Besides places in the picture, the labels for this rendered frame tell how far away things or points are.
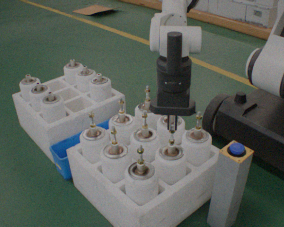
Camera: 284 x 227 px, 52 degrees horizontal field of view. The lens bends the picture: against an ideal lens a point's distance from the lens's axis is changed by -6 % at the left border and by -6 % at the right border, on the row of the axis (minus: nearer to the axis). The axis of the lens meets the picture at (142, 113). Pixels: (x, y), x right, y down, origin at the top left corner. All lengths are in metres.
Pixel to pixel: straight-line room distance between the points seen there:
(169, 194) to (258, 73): 0.47
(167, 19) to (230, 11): 2.28
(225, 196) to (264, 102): 0.61
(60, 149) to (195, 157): 0.54
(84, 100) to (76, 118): 0.16
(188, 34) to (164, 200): 0.46
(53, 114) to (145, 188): 0.55
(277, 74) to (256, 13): 1.96
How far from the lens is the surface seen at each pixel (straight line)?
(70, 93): 1.49
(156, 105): 0.80
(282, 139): 1.16
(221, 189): 0.91
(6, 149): 1.48
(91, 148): 0.99
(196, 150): 0.96
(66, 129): 1.25
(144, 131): 0.96
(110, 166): 0.91
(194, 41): 0.71
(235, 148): 0.83
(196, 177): 0.95
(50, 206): 1.15
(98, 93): 1.32
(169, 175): 0.91
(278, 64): 0.98
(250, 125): 1.21
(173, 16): 0.80
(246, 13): 2.96
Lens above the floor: 0.84
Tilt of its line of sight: 32 degrees down
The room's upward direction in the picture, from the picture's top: 2 degrees counter-clockwise
